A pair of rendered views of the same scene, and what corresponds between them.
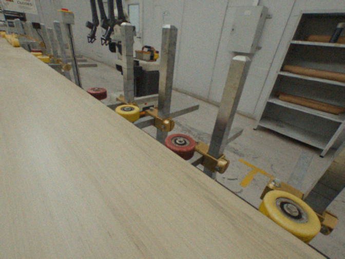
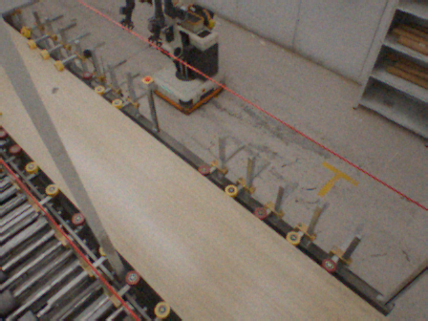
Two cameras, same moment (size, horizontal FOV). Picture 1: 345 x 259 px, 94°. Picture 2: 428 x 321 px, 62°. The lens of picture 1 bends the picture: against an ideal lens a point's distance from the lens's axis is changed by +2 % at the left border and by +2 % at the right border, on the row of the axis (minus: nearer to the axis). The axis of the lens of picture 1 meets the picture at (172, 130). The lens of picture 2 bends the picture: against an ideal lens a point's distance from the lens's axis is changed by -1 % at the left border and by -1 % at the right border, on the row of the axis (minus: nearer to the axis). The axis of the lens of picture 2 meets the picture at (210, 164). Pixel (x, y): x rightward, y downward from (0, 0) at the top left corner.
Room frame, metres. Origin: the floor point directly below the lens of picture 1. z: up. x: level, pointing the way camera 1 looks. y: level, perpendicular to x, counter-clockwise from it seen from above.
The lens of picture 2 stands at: (-0.85, 0.23, 2.86)
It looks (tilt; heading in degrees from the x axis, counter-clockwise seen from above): 51 degrees down; 3
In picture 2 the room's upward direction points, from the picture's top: 1 degrees counter-clockwise
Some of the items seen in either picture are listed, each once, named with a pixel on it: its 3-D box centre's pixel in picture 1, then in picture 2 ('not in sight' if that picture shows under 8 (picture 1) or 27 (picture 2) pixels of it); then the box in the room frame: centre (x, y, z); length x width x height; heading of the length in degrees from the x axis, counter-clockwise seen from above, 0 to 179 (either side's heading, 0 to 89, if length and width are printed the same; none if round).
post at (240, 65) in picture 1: (218, 142); (278, 205); (0.42, -0.14, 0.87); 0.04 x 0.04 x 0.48; 48
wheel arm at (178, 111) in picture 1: (167, 115); (249, 179); (0.66, 0.03, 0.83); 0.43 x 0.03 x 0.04; 138
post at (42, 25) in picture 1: (49, 51); (98, 72); (1.76, 1.34, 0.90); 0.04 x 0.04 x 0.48; 48
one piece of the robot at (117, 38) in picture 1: (117, 44); (160, 27); (2.36, 0.84, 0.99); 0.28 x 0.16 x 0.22; 48
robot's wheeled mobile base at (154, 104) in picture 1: (136, 101); (187, 81); (2.57, 0.64, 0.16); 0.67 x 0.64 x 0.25; 138
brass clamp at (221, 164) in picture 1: (207, 156); (274, 209); (0.44, -0.13, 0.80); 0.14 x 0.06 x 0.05; 48
